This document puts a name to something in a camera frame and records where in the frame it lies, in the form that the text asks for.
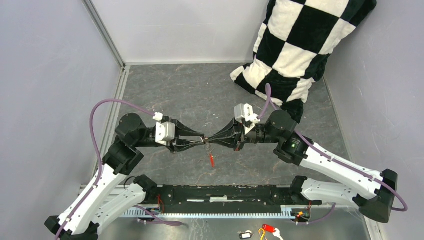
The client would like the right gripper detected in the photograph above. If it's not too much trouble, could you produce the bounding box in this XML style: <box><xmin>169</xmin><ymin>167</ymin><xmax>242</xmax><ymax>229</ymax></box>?
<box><xmin>207</xmin><ymin>117</ymin><xmax>281</xmax><ymax>152</ymax></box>

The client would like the red key tag with keyring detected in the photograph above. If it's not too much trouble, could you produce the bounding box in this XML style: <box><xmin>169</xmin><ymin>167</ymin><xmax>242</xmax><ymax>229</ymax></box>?
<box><xmin>204</xmin><ymin>136</ymin><xmax>215</xmax><ymax>168</ymax></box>

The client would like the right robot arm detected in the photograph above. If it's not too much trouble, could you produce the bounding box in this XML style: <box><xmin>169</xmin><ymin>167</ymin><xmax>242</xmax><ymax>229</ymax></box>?
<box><xmin>206</xmin><ymin>110</ymin><xmax>398</xmax><ymax>223</ymax></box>

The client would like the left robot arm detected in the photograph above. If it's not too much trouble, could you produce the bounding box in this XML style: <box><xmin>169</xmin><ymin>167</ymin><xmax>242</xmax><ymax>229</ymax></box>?
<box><xmin>44</xmin><ymin>113</ymin><xmax>205</xmax><ymax>240</ymax></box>

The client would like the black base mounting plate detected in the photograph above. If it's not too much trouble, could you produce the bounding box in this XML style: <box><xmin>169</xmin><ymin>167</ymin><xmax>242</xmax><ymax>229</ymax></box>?
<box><xmin>138</xmin><ymin>185</ymin><xmax>323</xmax><ymax>214</ymax></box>

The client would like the yellow carabiner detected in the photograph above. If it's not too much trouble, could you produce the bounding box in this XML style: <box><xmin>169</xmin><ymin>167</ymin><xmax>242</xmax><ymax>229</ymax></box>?
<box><xmin>258</xmin><ymin>228</ymin><xmax>267</xmax><ymax>240</ymax></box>

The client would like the red key tag bottom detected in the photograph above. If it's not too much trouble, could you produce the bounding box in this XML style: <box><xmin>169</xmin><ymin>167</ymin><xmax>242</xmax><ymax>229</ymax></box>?
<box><xmin>261</xmin><ymin>224</ymin><xmax>276</xmax><ymax>233</ymax></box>

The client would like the black white checkered blanket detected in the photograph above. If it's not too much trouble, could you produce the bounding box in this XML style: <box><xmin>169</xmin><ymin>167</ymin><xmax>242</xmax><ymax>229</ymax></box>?
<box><xmin>230</xmin><ymin>0</ymin><xmax>377</xmax><ymax>123</ymax></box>

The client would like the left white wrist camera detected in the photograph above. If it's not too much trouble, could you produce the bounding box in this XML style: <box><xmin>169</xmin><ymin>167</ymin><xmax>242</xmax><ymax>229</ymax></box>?
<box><xmin>152</xmin><ymin>112</ymin><xmax>170</xmax><ymax>146</ymax></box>

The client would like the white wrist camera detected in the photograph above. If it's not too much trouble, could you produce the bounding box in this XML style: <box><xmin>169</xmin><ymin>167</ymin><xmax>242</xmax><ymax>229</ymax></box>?
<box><xmin>234</xmin><ymin>103</ymin><xmax>261</xmax><ymax>135</ymax></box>
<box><xmin>152</xmin><ymin>112</ymin><xmax>170</xmax><ymax>146</ymax></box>

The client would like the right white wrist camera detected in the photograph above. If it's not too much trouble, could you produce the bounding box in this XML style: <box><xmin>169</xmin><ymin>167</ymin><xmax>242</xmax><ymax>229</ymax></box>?
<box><xmin>234</xmin><ymin>103</ymin><xmax>261</xmax><ymax>135</ymax></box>

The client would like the white slotted cable duct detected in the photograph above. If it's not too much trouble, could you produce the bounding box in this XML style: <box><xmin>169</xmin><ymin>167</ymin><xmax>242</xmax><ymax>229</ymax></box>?
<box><xmin>120</xmin><ymin>207</ymin><xmax>295</xmax><ymax>220</ymax></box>

